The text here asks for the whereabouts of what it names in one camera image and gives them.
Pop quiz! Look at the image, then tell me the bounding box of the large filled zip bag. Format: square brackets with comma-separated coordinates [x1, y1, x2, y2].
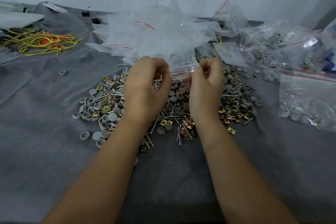
[278, 70, 336, 133]

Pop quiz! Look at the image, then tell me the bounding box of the person's right forearm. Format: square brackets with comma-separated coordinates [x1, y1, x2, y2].
[193, 117, 300, 224]

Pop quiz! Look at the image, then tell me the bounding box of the orange cord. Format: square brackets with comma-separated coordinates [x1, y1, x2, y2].
[31, 34, 72, 50]

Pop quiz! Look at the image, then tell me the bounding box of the blue and white package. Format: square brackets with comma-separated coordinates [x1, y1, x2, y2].
[321, 18, 336, 75]

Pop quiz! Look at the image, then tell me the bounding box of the white paper scrap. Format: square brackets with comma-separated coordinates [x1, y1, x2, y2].
[42, 1, 69, 13]

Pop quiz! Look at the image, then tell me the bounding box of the bundle of grey ties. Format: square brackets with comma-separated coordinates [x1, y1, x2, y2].
[0, 47, 22, 65]

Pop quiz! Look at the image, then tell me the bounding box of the grey felt table cloth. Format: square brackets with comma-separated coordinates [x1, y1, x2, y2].
[0, 1, 336, 224]

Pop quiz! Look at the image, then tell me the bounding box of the clear zip bag red stripe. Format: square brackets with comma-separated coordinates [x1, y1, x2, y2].
[157, 45, 203, 80]

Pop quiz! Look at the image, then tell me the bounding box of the pile of grey plastic caps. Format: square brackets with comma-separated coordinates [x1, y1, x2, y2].
[72, 60, 264, 166]

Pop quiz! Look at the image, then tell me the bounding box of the pile of silver screws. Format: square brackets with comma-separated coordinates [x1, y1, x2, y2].
[90, 64, 254, 153]

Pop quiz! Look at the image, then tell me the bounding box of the white flat board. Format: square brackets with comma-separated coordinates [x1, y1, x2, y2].
[0, 11, 45, 30]

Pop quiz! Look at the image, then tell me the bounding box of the bundle of yellow cords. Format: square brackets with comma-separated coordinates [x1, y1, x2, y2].
[0, 26, 89, 57]

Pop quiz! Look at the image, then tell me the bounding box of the heap of filled hardware bags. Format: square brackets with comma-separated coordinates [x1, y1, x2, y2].
[237, 20, 336, 75]

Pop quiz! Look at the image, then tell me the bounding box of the pile of empty clear bags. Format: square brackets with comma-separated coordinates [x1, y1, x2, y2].
[85, 0, 250, 68]

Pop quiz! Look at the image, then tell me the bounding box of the person's left hand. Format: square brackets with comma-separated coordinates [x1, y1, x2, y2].
[123, 57, 173, 125]

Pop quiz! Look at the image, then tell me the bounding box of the person's left forearm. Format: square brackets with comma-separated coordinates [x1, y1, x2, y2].
[41, 116, 147, 224]

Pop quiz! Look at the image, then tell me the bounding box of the small bag of grey caps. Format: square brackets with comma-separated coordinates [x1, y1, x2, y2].
[262, 68, 282, 82]

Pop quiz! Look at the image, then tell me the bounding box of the person's right hand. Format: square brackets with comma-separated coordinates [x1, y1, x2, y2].
[183, 58, 225, 128]

